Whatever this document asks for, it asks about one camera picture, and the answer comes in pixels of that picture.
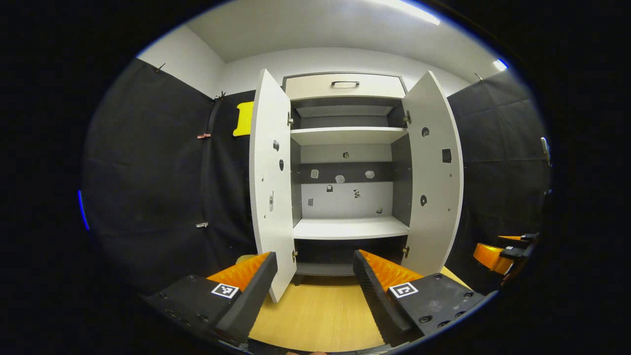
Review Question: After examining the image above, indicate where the white cabinet shelf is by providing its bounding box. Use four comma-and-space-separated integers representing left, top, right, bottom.
289, 126, 409, 146
292, 215, 411, 241

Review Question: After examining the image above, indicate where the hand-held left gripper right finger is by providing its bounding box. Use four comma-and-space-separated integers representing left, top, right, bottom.
352, 249, 494, 348

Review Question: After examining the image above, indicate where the long ceiling light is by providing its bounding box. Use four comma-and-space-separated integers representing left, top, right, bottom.
389, 0, 441, 26

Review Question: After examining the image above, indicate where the double-door shoe cabinet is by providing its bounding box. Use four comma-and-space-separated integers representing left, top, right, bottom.
282, 72, 413, 286

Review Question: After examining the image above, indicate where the white cabinet door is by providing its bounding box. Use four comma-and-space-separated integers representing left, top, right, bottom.
401, 71, 465, 278
249, 69, 298, 303

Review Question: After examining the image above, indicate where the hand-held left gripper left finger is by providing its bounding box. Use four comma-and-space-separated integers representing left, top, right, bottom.
143, 251, 279, 346

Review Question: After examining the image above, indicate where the black backdrop cloth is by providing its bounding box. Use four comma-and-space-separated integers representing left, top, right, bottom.
81, 57, 551, 296

